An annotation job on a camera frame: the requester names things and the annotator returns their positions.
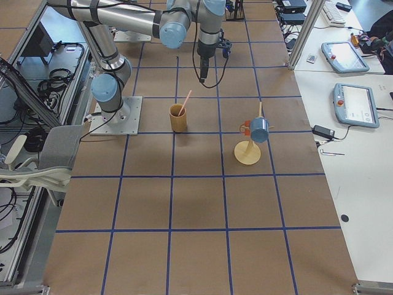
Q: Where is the white keyboard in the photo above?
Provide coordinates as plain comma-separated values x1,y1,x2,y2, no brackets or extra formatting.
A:
321,1,346,27

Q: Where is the blue cup on stand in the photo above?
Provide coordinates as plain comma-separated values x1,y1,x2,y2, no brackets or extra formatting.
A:
250,117,269,143

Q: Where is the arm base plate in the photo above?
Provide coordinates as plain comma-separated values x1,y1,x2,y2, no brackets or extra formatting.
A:
89,96,143,136

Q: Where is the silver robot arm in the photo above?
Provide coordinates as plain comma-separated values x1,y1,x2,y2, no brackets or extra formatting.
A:
47,1,232,125

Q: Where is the round wooden cup stand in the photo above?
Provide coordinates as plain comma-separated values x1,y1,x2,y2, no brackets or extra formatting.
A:
234,101,263,165

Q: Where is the teach pendant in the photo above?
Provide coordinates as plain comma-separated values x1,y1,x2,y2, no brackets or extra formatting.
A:
333,83,379,128
321,42,369,74

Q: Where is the grey office chair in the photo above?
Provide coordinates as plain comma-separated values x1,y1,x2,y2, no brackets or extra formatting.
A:
1,125,84,206

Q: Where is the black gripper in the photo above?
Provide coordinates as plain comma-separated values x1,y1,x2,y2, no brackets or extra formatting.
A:
198,37,230,82

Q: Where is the teach pendant far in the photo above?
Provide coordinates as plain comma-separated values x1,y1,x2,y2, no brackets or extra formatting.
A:
321,42,369,74

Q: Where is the aluminium frame post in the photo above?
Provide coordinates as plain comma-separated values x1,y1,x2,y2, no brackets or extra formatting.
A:
287,0,325,70

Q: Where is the teach pendant near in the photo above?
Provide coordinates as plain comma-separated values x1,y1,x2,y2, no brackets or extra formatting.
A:
333,83,379,128

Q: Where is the allen key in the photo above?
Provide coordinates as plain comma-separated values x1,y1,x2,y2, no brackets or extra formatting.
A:
320,149,345,156

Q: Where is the bamboo cylinder holder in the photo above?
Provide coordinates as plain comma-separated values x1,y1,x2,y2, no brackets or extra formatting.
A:
169,104,187,133

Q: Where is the orange cup on stand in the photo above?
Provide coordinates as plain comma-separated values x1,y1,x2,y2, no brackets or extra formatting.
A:
239,120,251,136

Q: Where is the black power adapter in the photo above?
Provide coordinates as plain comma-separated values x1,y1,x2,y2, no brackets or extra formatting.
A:
312,125,335,140

